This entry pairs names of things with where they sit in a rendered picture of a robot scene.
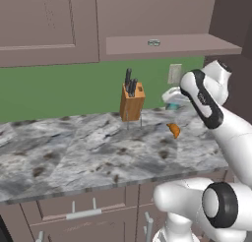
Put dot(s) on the wooden knife block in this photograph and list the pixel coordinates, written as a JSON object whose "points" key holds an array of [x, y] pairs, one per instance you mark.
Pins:
{"points": [[132, 105]]}

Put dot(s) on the orange croissant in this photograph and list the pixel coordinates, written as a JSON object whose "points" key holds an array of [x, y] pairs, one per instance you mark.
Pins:
{"points": [[174, 130]]}

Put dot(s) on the mauve cabinet door with knob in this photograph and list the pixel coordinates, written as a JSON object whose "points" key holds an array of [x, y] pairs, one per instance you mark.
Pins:
{"points": [[190, 44]]}

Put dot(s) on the black appliance edge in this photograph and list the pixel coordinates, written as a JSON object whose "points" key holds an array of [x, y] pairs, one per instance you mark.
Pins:
{"points": [[4, 231]]}

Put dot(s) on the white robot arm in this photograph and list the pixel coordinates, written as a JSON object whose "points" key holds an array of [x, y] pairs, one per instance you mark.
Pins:
{"points": [[236, 137]]}

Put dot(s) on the grey wall outlet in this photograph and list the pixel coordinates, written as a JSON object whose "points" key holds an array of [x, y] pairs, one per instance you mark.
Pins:
{"points": [[175, 73]]}

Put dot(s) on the mauve wall cabinet body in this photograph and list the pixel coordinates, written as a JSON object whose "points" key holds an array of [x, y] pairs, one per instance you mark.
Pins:
{"points": [[154, 13]]}

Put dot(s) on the mauve wall cabinet door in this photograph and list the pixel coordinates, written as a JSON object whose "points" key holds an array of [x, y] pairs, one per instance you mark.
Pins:
{"points": [[42, 26]]}

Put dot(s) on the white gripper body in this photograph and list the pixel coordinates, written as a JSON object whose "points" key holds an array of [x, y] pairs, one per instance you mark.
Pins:
{"points": [[174, 95]]}

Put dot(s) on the mauve tall side cabinet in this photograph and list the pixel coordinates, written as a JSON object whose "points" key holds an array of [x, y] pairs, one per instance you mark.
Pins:
{"points": [[234, 19]]}

